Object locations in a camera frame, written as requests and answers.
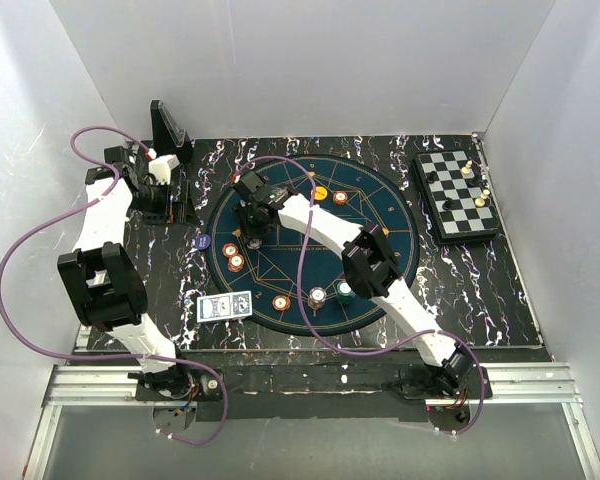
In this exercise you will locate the black chess pawn upper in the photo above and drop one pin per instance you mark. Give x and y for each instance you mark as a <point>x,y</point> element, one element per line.
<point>430,176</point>

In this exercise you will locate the black chess pawn lower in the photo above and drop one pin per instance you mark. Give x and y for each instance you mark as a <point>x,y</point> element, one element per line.
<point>448,203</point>

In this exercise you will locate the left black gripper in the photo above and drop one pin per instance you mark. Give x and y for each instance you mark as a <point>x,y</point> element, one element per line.
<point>180,213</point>

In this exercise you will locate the white-blue poker chip stack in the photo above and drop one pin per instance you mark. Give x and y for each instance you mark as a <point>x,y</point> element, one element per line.
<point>317,298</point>

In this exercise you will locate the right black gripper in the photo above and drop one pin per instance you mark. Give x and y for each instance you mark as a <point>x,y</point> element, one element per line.
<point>248,232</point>

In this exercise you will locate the blue playing card deck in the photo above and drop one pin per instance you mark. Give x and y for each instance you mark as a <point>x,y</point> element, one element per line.
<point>224,307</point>

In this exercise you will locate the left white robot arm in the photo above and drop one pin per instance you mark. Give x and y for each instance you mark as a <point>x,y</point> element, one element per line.
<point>102,282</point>

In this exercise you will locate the round blue poker mat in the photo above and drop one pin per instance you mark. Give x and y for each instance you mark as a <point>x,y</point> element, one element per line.
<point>271,270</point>

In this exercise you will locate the black chess pawn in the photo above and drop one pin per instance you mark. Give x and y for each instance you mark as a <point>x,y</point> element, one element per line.
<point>430,176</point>
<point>448,203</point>

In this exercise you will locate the cream chess piece tall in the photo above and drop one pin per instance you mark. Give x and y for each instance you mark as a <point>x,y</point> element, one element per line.
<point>467,168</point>

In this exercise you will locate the green poker chip stack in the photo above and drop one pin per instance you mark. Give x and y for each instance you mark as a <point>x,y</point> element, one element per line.
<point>344,293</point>

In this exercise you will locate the black card shoe stand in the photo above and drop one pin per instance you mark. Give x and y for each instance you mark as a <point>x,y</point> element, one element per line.
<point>168,136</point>

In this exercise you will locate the orange poker chip stack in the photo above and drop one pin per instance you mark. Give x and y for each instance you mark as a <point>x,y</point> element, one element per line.
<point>281,303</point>

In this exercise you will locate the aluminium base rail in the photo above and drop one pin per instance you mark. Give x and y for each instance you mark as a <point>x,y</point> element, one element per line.
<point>320,421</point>

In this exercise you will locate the black white chess board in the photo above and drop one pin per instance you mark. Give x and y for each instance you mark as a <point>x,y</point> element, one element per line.
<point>473,216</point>

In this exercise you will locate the purple small blind button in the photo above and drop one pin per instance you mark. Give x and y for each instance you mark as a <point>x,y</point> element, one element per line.
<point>202,242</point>

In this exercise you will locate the orange big blind button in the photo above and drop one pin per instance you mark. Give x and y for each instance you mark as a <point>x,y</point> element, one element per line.
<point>320,193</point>

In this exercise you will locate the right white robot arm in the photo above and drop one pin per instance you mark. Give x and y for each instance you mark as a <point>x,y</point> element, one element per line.
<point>369,264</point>

